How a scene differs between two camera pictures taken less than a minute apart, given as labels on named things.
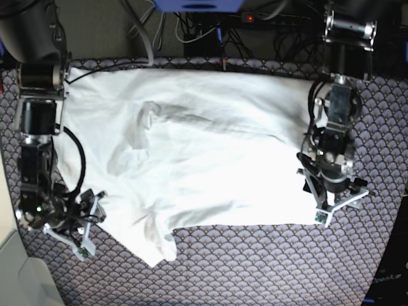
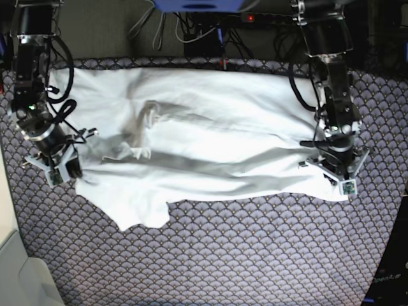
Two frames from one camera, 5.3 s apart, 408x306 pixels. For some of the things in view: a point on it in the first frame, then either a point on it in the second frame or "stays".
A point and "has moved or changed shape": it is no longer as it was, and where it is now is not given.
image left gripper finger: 86,244 to 58,173
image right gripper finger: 324,211 to 331,176
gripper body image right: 335,177 to 336,150
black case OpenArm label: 390,285 stays
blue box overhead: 199,6 stays
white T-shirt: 162,150 has moved or changed shape
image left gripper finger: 97,214 to 73,164
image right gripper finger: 358,190 to 349,186
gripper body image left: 54,208 to 50,140
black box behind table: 203,39 stays
